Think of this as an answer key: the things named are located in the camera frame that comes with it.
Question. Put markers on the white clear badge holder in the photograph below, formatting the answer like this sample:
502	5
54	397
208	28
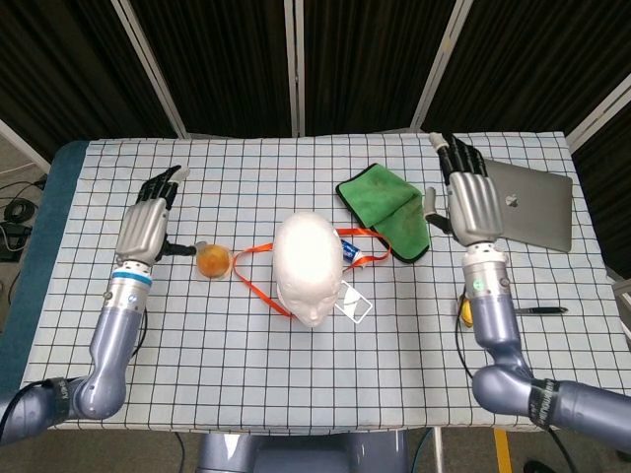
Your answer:
351	298

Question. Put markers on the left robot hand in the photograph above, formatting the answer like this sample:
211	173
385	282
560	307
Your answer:
143	226

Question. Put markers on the grey laptop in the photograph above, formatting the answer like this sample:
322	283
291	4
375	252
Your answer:
532	207

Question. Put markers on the white partition frame post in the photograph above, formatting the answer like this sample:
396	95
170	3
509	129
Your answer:
601	115
24	145
150	69
442	64
297	69

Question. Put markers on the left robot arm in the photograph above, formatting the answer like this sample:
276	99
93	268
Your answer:
118	335

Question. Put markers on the dark partition panel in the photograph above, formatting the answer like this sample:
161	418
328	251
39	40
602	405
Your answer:
222	64
64	64
365	64
542	54
611	187

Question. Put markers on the checkered tablecloth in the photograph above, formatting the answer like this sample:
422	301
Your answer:
246	369

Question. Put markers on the grey and yellow object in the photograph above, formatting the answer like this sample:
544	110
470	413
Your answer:
466	315

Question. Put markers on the black floor box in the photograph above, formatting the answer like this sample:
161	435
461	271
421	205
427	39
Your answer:
10	241

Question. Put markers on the black pen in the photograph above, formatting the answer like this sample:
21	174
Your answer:
542	310

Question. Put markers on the green microfiber cloth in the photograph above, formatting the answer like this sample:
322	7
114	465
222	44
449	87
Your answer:
389	207

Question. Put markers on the orange jelly cup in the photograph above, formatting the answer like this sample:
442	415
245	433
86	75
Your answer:
214	261

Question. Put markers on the grey robot torso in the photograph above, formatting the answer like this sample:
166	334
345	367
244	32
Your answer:
296	453

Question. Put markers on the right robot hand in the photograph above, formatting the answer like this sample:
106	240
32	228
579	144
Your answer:
473	207

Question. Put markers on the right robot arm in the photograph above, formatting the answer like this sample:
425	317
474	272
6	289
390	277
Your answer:
493	315

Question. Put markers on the white foam mannequin head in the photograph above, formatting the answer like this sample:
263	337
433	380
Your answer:
308	256

